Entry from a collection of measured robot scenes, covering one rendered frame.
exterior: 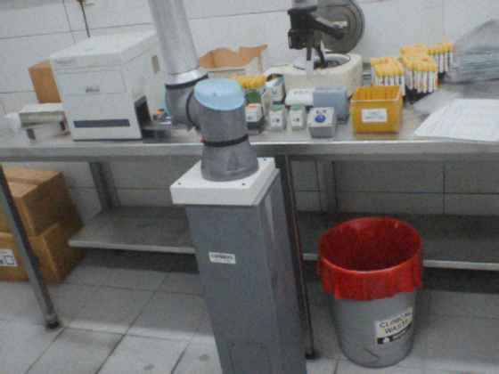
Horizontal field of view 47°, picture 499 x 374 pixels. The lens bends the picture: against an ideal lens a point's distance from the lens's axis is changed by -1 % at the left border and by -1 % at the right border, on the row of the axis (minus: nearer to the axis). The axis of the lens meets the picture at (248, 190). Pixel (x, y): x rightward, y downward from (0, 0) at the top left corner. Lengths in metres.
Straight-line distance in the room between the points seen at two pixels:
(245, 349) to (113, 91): 0.91
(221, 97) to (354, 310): 0.93
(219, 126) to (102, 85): 0.65
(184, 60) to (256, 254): 0.52
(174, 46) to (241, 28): 0.93
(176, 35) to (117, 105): 0.54
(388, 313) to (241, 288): 0.62
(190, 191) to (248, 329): 0.44
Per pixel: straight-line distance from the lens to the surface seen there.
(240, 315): 1.63
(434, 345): 2.27
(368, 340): 2.08
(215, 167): 1.43
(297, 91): 2.00
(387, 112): 1.70
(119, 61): 1.90
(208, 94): 1.39
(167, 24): 1.48
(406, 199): 2.51
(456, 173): 2.45
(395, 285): 1.92
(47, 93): 2.56
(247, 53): 2.34
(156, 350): 2.41
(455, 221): 2.46
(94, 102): 2.00
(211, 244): 1.51
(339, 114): 1.82
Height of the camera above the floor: 1.52
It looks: 26 degrees down
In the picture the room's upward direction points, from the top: 10 degrees counter-clockwise
